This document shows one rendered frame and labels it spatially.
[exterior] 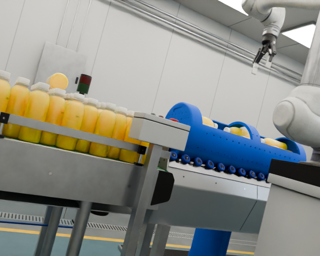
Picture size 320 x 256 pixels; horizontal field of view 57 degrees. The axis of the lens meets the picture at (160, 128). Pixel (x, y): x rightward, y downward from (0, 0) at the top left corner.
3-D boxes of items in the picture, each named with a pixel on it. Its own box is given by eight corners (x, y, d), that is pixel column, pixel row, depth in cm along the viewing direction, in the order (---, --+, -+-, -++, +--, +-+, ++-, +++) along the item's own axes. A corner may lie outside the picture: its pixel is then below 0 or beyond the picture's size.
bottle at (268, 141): (287, 142, 187) (267, 135, 178) (286, 153, 186) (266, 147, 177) (278, 143, 193) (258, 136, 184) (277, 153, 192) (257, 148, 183)
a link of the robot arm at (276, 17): (271, 35, 181) (255, 25, 177) (278, 13, 184) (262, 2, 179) (285, 30, 172) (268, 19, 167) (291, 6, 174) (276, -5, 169)
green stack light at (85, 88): (89, 94, 161) (91, 86, 161) (77, 91, 158) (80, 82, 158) (86, 94, 166) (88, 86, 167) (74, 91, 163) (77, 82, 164)
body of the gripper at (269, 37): (259, 37, 177) (255, 52, 176) (268, 32, 169) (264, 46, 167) (270, 42, 179) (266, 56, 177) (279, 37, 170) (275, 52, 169)
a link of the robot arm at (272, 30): (270, 23, 169) (267, 32, 168) (283, 29, 171) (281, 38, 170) (260, 29, 178) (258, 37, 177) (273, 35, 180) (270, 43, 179)
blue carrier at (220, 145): (305, 185, 176) (309, 138, 181) (186, 157, 135) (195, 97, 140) (265, 181, 201) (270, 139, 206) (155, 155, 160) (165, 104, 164)
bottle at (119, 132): (112, 155, 127) (123, 113, 127) (121, 159, 121) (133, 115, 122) (98, 153, 122) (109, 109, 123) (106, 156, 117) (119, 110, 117)
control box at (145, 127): (184, 151, 113) (191, 125, 113) (138, 139, 103) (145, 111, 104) (171, 148, 122) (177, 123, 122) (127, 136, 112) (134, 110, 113)
